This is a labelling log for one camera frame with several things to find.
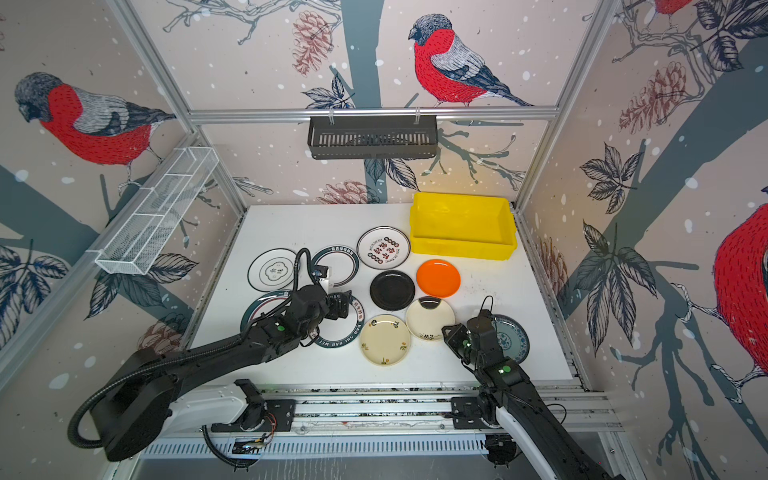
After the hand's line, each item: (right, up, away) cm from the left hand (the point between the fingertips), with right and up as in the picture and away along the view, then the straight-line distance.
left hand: (337, 290), depth 84 cm
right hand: (+30, -13, +1) cm, 33 cm away
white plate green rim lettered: (0, -14, +3) cm, 14 cm away
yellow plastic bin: (+44, +19, +34) cm, 59 cm away
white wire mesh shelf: (-47, +23, -6) cm, 53 cm away
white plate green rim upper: (-2, +6, +19) cm, 20 cm away
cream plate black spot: (+27, -10, +6) cm, 29 cm away
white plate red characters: (+13, +11, +24) cm, 29 cm away
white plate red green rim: (-25, -7, +9) cm, 28 cm away
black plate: (+16, -2, +12) cm, 20 cm away
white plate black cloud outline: (-26, +3, +17) cm, 31 cm away
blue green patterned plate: (+51, -14, +1) cm, 53 cm away
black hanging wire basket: (-4, +52, +23) cm, 57 cm away
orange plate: (+32, +1, +16) cm, 35 cm away
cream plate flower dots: (+14, -15, +2) cm, 20 cm away
